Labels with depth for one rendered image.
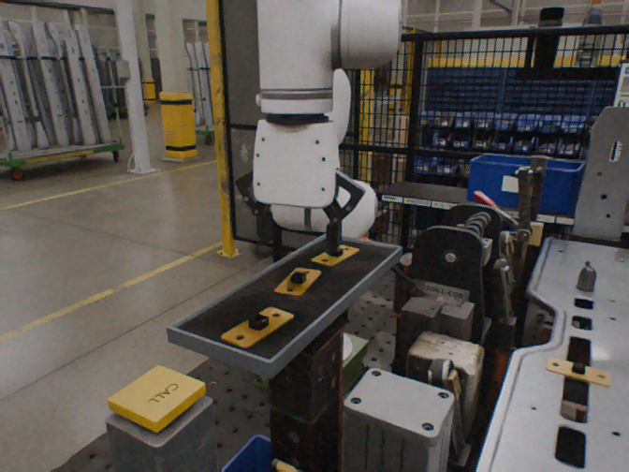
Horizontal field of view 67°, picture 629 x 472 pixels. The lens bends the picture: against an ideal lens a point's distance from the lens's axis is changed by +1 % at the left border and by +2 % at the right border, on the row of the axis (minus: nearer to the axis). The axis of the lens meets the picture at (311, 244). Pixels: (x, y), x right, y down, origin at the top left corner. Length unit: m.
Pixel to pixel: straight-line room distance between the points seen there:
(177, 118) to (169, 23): 1.41
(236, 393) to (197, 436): 0.74
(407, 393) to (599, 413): 0.32
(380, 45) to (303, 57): 0.08
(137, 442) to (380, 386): 0.25
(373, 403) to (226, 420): 0.66
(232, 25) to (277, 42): 3.12
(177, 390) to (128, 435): 0.05
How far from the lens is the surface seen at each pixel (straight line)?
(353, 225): 1.00
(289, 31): 0.54
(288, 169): 0.56
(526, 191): 1.21
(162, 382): 0.47
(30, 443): 2.40
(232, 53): 3.66
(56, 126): 8.51
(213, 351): 0.51
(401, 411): 0.51
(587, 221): 1.51
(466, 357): 0.66
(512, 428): 0.70
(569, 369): 0.84
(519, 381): 0.79
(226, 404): 1.18
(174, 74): 8.39
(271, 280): 0.65
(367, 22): 0.54
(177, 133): 8.39
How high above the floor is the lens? 1.43
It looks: 20 degrees down
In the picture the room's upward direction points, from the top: straight up
